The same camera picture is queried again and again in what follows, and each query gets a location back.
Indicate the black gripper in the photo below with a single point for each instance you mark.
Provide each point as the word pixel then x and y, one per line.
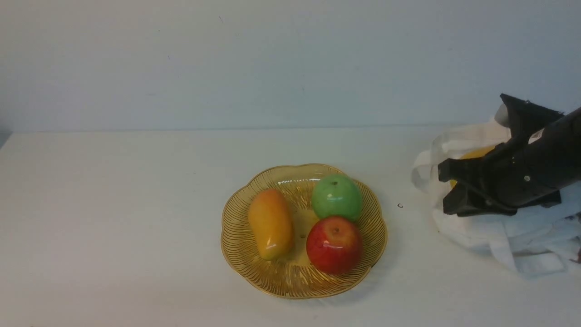
pixel 516 176

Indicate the yellow banana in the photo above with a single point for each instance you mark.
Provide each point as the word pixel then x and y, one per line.
pixel 474 154

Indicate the white cloth tote bag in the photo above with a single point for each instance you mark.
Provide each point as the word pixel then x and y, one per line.
pixel 536 241

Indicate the green apple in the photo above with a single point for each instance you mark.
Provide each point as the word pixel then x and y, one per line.
pixel 337 195

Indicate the red apple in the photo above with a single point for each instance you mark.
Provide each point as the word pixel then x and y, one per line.
pixel 334 245

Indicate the yellow wicker-style plate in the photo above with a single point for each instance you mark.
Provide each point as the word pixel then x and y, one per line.
pixel 293 276

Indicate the orange yellow mango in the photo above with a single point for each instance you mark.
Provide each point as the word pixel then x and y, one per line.
pixel 271 222

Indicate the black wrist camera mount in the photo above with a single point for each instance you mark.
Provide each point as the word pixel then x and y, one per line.
pixel 524 118

